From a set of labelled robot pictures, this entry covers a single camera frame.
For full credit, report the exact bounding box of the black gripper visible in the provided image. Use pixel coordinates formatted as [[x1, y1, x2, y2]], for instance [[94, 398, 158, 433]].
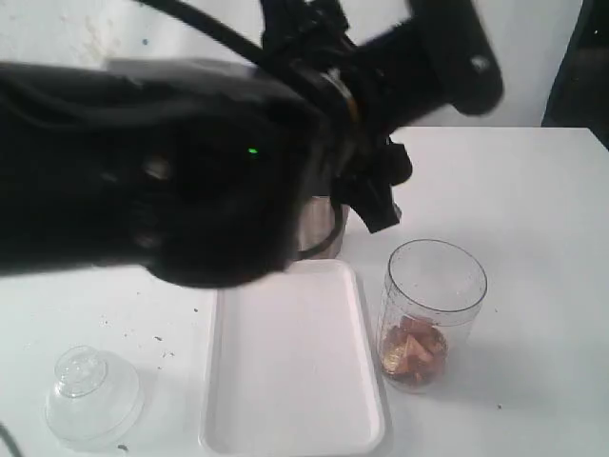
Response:
[[327, 132, 412, 233]]

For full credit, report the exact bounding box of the stainless steel cup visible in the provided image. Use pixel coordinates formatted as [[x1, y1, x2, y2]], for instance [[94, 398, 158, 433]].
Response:
[[295, 196, 350, 260]]

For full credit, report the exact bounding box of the clear plastic measuring jar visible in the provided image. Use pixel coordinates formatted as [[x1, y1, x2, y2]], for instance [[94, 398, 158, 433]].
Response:
[[376, 239, 488, 393]]

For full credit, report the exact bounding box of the brown wooden block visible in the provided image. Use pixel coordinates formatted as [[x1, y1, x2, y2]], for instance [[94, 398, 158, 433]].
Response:
[[382, 316, 448, 387]]

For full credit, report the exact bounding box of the gold coin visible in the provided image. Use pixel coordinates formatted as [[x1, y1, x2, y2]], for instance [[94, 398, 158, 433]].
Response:
[[383, 341, 410, 375]]

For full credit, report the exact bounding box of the clear dome lid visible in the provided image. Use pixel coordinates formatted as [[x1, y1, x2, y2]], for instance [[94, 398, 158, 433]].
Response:
[[45, 346, 145, 451]]

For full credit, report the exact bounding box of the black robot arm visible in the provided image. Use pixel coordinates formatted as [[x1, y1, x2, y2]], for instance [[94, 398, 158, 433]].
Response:
[[1, 1, 504, 288]]

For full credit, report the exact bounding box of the white rectangular tray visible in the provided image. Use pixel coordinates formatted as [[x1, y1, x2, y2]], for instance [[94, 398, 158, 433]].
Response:
[[199, 260, 385, 456]]

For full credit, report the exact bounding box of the dark object at right edge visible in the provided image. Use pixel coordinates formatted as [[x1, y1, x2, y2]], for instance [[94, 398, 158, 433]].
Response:
[[541, 0, 609, 146]]

